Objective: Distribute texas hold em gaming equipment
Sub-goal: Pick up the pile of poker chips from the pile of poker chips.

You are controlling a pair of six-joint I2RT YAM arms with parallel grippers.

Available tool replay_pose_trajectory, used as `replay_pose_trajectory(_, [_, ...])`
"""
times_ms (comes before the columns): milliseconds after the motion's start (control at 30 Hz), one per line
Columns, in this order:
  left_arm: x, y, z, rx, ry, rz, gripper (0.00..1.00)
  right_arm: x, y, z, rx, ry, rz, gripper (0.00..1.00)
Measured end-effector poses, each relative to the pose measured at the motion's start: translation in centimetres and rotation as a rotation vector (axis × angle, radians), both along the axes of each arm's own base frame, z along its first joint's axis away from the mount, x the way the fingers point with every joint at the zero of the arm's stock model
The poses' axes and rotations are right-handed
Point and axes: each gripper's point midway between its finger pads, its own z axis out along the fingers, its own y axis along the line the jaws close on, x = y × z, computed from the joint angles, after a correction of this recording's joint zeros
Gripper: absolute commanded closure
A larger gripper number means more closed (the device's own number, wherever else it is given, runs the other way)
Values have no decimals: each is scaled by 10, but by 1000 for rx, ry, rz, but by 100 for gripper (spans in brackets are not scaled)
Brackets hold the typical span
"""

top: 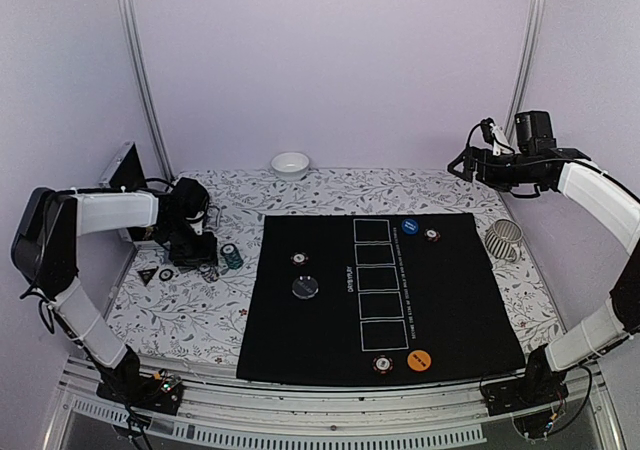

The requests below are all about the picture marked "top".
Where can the red white poker chips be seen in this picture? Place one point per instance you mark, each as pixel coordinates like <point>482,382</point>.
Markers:
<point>299,259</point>

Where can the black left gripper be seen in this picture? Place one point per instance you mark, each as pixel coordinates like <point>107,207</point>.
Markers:
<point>207,254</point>

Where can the white ceramic bowl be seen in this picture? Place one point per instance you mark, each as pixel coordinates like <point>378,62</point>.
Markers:
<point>290,166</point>

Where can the black poker play mat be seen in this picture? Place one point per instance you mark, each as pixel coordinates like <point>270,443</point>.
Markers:
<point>381,292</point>

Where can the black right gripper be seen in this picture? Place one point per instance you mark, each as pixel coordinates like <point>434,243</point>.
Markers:
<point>485,175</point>

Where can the green poker chip stack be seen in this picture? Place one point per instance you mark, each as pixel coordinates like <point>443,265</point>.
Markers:
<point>231,256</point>

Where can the aluminium poker case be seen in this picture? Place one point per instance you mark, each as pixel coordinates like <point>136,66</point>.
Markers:
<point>125,171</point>

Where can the left aluminium frame post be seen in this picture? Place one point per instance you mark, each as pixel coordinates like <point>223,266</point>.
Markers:
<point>134,45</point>

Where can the black triangular marker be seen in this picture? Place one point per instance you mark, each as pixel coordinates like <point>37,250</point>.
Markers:
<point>147,275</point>

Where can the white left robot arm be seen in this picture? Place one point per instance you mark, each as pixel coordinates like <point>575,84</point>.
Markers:
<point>44,251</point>

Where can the right aluminium frame post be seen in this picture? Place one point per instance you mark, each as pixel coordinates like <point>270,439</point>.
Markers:
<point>531,36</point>

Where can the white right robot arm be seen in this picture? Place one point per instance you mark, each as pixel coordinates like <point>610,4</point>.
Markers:
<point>535,159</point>

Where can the orange big blind button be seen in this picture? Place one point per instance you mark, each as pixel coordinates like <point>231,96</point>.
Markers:
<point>419,360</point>

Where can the blue peach poker chip stack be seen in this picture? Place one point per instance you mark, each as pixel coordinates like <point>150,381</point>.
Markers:
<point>209,273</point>

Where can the blue small blind button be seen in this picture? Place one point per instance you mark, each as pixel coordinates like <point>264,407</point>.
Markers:
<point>410,226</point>

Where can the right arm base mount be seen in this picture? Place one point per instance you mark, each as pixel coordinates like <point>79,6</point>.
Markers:
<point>525,393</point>

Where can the front aluminium rail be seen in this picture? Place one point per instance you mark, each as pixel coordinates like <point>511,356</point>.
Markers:
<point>220,411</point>

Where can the aluminium frame post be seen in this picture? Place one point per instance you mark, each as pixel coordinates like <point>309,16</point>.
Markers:
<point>531,36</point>
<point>134,45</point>

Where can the black dealer button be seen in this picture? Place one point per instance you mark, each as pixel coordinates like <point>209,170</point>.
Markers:
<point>305,287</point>

